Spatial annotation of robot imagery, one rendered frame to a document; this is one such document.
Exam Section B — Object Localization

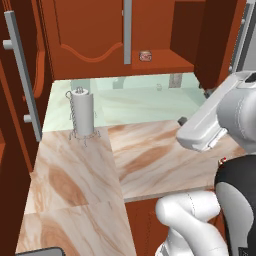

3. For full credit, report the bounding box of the brown open cabinet shelf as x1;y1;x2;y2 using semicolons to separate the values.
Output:
131;0;205;71

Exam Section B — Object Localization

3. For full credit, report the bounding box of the long grey bar handle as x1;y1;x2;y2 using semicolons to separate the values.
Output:
2;9;43;143

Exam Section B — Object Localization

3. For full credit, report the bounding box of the brown tall cabinet door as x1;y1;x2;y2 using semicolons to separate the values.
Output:
0;0;56;256

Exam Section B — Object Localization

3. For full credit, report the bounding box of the white paper towel roll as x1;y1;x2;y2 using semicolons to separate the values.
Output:
71;87;96;137

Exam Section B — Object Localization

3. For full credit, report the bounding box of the wire paper towel holder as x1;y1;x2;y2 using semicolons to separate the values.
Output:
64;85;102;148

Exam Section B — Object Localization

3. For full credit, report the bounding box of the brown open cabinet door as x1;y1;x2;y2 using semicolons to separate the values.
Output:
193;0;248;91

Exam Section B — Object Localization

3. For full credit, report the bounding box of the brown cabinet door, curved trim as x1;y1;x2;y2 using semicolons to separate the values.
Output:
37;0;133;81

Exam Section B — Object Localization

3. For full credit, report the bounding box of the brown base cabinet front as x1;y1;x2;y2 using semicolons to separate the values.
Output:
124;194;229;256

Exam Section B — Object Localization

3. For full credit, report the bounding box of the grey wall outlet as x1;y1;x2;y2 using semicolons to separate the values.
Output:
168;73;184;90

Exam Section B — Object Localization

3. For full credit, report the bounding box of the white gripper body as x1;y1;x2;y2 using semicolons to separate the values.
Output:
176;73;247;153

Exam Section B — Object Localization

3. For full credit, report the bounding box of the grey bar cabinet handle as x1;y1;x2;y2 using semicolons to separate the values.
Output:
228;0;253;74
122;0;133;66

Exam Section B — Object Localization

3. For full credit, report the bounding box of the dark grey flat fitting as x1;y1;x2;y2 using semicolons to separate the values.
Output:
14;246;66;256

